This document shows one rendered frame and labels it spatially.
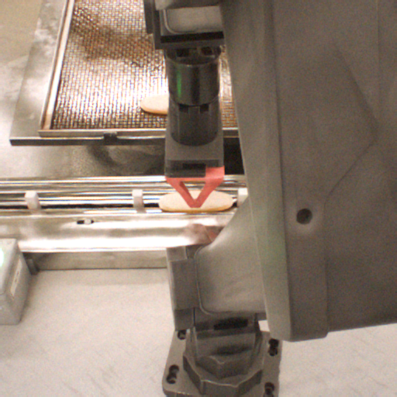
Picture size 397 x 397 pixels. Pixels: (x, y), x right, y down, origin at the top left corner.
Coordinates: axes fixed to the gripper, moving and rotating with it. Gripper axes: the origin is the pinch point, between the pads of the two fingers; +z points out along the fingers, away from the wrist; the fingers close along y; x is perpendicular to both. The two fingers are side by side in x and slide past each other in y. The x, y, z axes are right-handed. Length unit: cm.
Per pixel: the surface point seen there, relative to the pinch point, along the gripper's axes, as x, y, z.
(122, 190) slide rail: -9.9, -2.6, 3.3
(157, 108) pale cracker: -5.3, -14.1, -2.1
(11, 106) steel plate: -31.7, -26.3, 6.2
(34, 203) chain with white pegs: -21.2, 0.5, 2.5
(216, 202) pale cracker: 2.9, 1.0, 2.2
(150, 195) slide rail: -6.1, -1.5, 3.3
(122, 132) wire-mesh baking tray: -10.2, -9.5, -1.3
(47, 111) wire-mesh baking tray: -21.4, -14.2, -1.6
